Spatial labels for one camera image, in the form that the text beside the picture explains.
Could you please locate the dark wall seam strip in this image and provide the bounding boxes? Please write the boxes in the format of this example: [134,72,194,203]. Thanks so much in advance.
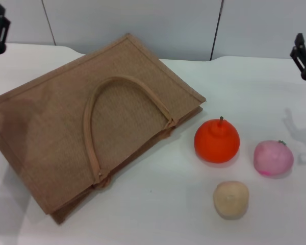
[209,0,225,61]
[41,0,57,46]

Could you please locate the orange toy fruit with stem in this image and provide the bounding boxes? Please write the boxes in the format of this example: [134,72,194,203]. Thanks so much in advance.
[193,116,240,164]

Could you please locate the pink toy peach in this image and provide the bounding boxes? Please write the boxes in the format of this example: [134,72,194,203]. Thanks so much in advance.
[253,139,294,177]

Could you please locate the brown woven handbag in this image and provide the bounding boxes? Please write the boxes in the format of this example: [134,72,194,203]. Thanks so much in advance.
[0,32,207,225]

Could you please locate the beige round toy bun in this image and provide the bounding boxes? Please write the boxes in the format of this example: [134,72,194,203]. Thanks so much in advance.
[213,180,250,220]

